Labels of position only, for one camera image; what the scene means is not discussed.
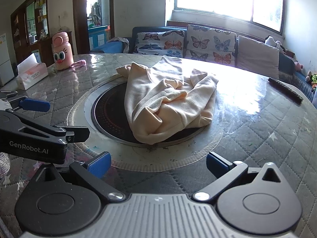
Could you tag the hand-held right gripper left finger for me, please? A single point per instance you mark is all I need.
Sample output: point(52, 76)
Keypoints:
point(100, 164)

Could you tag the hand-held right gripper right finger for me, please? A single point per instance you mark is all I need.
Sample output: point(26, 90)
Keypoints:
point(216, 163)

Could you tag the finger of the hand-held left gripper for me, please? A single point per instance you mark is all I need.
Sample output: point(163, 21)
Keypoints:
point(34, 104)
point(76, 134)

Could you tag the cream garment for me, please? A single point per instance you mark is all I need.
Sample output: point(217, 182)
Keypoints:
point(153, 99)

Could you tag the person's left forearm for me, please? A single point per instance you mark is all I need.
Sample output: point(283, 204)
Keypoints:
point(3, 166)

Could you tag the hanging clothes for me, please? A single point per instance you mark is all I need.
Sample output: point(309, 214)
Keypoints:
point(95, 12)

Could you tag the tissue box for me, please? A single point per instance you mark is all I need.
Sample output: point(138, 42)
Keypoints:
point(32, 76)

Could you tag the round black induction cooktop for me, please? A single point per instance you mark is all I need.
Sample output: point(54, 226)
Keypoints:
point(109, 109)

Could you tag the grey quilted table cover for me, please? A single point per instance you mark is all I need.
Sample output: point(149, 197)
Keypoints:
point(260, 141)

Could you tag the white refrigerator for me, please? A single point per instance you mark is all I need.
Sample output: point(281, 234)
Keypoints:
point(6, 62)

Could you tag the pink cartoon water bottle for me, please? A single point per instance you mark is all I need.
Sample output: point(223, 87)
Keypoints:
point(62, 54)

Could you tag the dark wooden display cabinet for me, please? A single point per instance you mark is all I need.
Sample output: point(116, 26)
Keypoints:
point(21, 42)

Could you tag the blue cabinet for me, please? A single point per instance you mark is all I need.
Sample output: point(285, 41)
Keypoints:
point(99, 37)

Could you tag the black remote control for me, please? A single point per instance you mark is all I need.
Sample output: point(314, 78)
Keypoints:
point(284, 89)

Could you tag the grey blanket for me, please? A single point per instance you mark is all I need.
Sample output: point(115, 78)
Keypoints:
point(118, 40)

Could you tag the plain beige cushion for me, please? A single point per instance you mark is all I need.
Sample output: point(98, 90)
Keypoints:
point(257, 54)

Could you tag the butterfly print cushion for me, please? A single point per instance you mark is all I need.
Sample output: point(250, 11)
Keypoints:
point(210, 44)
point(153, 42)

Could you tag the pink plush toy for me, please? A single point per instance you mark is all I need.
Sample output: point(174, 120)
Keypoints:
point(299, 66)

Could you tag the colourful plush toys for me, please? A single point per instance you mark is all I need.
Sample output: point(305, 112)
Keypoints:
point(313, 78)

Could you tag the white plush toy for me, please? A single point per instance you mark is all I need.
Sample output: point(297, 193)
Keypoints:
point(271, 41)

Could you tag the dark wooden door frame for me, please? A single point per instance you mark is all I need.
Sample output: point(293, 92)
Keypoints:
point(79, 17)

